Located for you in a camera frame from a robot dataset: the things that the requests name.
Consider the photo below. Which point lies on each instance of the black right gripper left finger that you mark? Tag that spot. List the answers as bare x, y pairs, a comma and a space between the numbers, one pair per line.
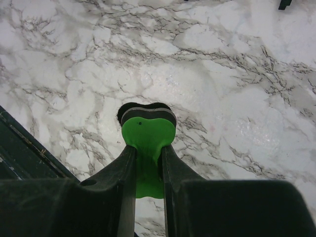
100, 206

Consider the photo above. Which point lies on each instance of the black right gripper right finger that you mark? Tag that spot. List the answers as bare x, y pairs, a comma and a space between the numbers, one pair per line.
196, 207

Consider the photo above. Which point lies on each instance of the green whiteboard eraser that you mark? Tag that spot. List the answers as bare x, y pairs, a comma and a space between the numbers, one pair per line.
148, 128

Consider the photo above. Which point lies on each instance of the black wire whiteboard stand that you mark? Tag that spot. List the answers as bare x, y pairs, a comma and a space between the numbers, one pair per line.
284, 4

